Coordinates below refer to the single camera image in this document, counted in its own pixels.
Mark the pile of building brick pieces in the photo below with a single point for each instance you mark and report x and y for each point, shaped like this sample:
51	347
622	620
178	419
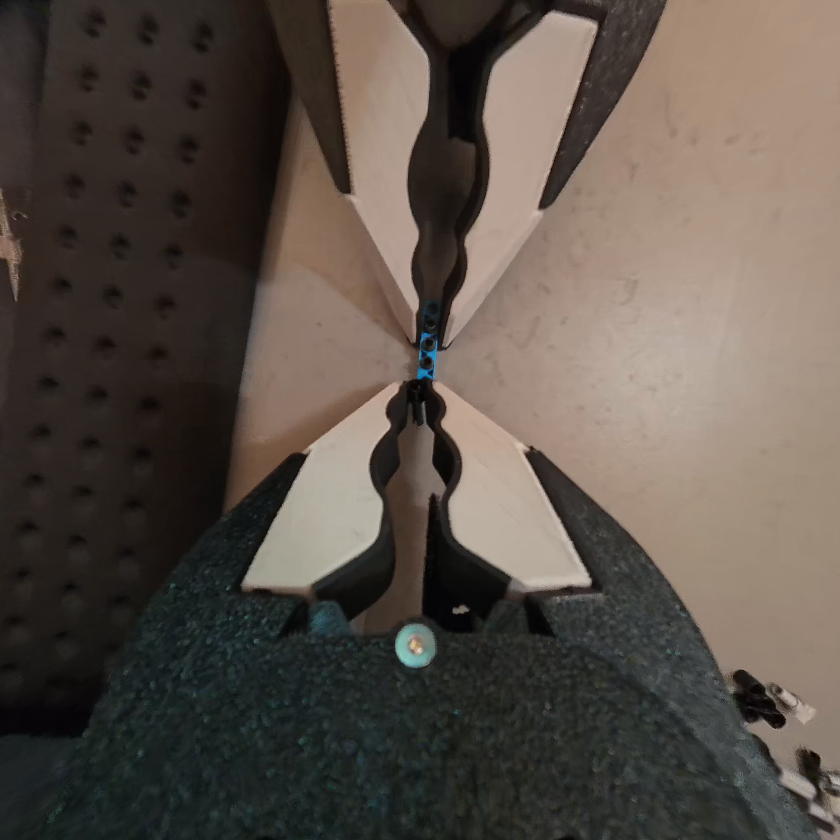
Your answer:
754	695

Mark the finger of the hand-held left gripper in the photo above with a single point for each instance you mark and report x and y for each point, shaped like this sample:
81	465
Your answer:
380	131
525	131

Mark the light blue short beam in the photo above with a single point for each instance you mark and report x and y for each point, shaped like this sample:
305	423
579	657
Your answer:
426	348

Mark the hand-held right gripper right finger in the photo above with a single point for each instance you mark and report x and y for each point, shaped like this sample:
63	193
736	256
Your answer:
518	518

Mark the grey desk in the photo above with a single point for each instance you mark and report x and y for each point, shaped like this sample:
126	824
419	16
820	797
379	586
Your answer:
656	328

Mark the black long pin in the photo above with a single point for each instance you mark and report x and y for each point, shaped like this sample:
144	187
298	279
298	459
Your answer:
417	400

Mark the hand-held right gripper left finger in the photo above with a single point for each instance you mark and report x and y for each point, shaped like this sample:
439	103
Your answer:
321	518

